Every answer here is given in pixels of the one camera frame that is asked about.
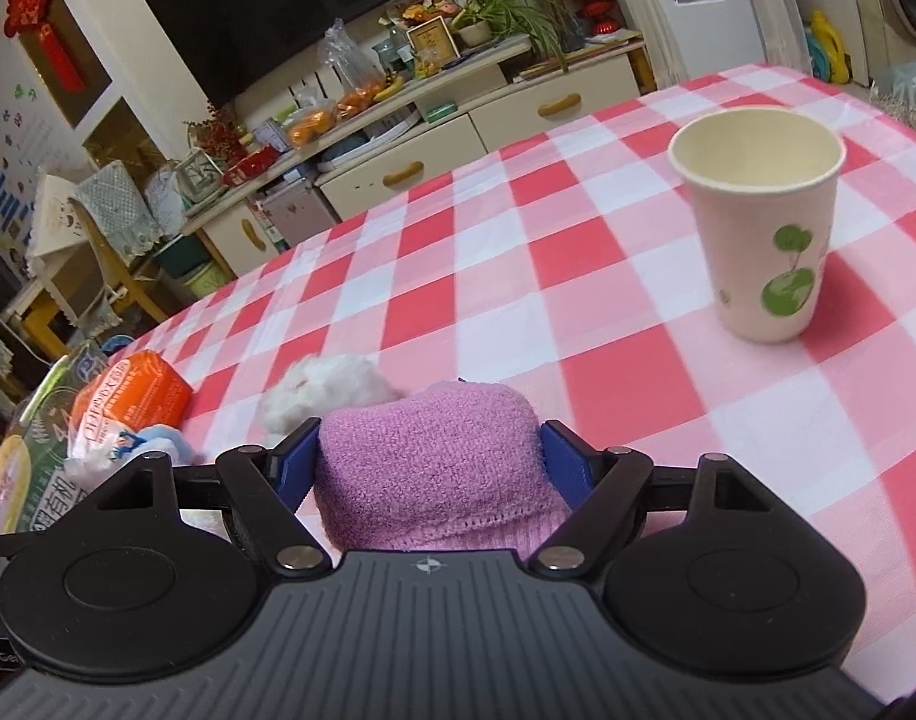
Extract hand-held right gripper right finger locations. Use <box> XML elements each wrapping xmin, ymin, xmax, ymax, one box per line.
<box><xmin>531</xmin><ymin>421</ymin><xmax>812</xmax><ymax>577</ymax></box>

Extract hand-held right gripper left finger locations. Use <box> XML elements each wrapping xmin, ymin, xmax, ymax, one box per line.
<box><xmin>68</xmin><ymin>418</ymin><xmax>331</xmax><ymax>577</ymax></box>

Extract purple knitted towel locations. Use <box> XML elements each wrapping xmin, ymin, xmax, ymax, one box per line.
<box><xmin>312</xmin><ymin>380</ymin><xmax>576</xmax><ymax>553</ymax></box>

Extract cardboard box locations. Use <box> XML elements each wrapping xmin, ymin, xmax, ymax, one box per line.
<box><xmin>0</xmin><ymin>349</ymin><xmax>141</xmax><ymax>542</ymax></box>

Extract white fluffy cotton ball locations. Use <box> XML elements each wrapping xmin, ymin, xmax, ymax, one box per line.
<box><xmin>258</xmin><ymin>353</ymin><xmax>408</xmax><ymax>445</ymax></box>

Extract orange wet wipes packet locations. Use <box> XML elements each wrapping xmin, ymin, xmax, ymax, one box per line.
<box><xmin>68</xmin><ymin>350</ymin><xmax>196</xmax><ymax>445</ymax></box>

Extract white blue plastic packet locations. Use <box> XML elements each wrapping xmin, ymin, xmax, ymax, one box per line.
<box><xmin>61</xmin><ymin>423</ymin><xmax>201</xmax><ymax>480</ymax></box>

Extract red white checked tablecloth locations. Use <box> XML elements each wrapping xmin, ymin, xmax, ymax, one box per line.
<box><xmin>90</xmin><ymin>63</ymin><xmax>916</xmax><ymax>700</ymax></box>

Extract pale green trash can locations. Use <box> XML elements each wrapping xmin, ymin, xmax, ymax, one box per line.
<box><xmin>183</xmin><ymin>262</ymin><xmax>232</xmax><ymax>301</ymax></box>

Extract green storage bin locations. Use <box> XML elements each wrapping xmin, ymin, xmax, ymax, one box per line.
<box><xmin>152</xmin><ymin>232</ymin><xmax>209</xmax><ymax>280</ymax></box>

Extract silver case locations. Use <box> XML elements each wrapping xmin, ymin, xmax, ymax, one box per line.
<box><xmin>254</xmin><ymin>182</ymin><xmax>339</xmax><ymax>250</ymax></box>

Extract white paper cup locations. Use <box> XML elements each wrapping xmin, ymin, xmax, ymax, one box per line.
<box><xmin>667</xmin><ymin>106</ymin><xmax>848</xmax><ymax>345</ymax></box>

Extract red flat box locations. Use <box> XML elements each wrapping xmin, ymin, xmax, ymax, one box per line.
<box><xmin>222</xmin><ymin>143</ymin><xmax>284</xmax><ymax>188</ymax></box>

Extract wooden chair with lace cover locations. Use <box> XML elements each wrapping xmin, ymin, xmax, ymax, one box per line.
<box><xmin>24</xmin><ymin>160</ymin><xmax>168</xmax><ymax>340</ymax></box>

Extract small bag of oranges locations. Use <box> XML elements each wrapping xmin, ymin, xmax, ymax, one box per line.
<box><xmin>288</xmin><ymin>107</ymin><xmax>337</xmax><ymax>149</ymax></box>

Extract red berry branches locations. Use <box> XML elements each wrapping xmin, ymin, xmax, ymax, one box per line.
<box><xmin>182</xmin><ymin>100</ymin><xmax>247</xmax><ymax>160</ymax></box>

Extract cream television cabinet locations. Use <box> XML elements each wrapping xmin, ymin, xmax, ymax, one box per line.
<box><xmin>179</xmin><ymin>30</ymin><xmax>655</xmax><ymax>280</ymax></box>

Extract tall bag of oranges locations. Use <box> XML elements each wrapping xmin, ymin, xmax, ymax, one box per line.
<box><xmin>321</xmin><ymin>21</ymin><xmax>389</xmax><ymax>122</ymax></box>

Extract green potted plant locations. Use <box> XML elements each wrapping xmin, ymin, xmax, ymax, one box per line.
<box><xmin>453</xmin><ymin>0</ymin><xmax>573</xmax><ymax>70</ymax></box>

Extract black television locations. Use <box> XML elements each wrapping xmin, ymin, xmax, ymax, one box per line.
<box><xmin>138</xmin><ymin>0</ymin><xmax>498</xmax><ymax>107</ymax></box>

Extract red lantern ornaments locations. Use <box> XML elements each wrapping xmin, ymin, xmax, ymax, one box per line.
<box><xmin>565</xmin><ymin>0</ymin><xmax>625</xmax><ymax>40</ymax></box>

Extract white standing air conditioner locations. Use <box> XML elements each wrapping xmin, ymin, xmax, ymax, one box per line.
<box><xmin>599</xmin><ymin>0</ymin><xmax>813</xmax><ymax>92</ymax></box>

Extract yellow plastic toy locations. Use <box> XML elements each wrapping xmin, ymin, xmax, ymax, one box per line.
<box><xmin>801</xmin><ymin>10</ymin><xmax>854</xmax><ymax>81</ymax></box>

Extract grey blue cushion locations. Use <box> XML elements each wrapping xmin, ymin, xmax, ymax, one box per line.
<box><xmin>869</xmin><ymin>58</ymin><xmax>916</xmax><ymax>142</ymax></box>

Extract wall poster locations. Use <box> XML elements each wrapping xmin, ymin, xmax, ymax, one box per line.
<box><xmin>0</xmin><ymin>81</ymin><xmax>45</xmax><ymax>272</ymax></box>

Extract wooden picture frame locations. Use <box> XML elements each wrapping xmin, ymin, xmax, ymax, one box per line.
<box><xmin>406</xmin><ymin>16</ymin><xmax>460</xmax><ymax>70</ymax></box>

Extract red knot wall decoration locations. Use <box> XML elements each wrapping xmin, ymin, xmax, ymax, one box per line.
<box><xmin>3</xmin><ymin>0</ymin><xmax>88</xmax><ymax>95</ymax></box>

